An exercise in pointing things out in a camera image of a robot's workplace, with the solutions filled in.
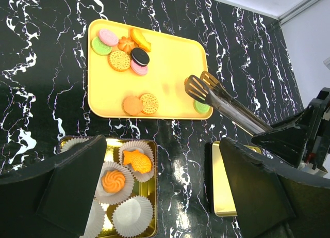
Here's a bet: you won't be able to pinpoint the gold cookie tin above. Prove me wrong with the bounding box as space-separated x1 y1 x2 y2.
57 136 158 238

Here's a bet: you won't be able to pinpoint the gold tin lid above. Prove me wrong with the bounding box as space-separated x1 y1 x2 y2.
211 141 262 217

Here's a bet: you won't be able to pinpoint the pink cookie under black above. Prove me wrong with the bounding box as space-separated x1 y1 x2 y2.
130 60 149 76

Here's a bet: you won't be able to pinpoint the green cookie top left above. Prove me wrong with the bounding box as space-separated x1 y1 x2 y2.
91 36 112 56

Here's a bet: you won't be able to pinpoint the orange fish cookie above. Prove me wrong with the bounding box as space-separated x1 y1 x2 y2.
129 28 151 52
123 150 152 173

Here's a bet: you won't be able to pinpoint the metal tongs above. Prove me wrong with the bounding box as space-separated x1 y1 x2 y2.
185 71 272 136

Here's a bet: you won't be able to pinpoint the black cookie on pink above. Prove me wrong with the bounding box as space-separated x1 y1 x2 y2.
130 47 150 66

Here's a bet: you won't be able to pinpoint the orange swirl cookie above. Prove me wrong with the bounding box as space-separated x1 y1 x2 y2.
101 170 126 193

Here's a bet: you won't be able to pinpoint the yellow plastic tray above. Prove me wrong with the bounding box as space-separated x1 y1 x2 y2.
87 19 213 120

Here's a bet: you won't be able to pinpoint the orange flower cookie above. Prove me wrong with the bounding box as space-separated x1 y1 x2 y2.
118 37 136 54

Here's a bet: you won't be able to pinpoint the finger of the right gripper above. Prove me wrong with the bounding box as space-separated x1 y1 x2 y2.
252 88 329 171

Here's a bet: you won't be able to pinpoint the plain orange round cookie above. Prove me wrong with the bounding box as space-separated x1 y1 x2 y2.
122 96 143 116

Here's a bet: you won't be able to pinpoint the orange cookie under black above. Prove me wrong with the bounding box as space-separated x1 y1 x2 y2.
108 50 131 72

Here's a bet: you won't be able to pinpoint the green round cookie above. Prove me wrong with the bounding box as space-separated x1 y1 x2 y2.
193 100 210 114

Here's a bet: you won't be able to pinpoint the pink round cookie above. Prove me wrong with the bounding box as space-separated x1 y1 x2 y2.
98 28 119 46

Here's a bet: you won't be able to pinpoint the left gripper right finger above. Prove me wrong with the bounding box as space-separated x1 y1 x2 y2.
220 138 329 237

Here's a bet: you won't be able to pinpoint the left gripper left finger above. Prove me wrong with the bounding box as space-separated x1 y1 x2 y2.
1 135 107 237

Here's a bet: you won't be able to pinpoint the patterned orange round cookie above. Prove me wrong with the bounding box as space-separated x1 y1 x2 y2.
139 93 159 115

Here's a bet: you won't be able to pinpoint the white paper cup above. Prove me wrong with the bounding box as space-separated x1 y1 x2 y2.
80 200 105 238
60 137 89 153
95 162 135 205
112 196 153 237
119 140 155 182

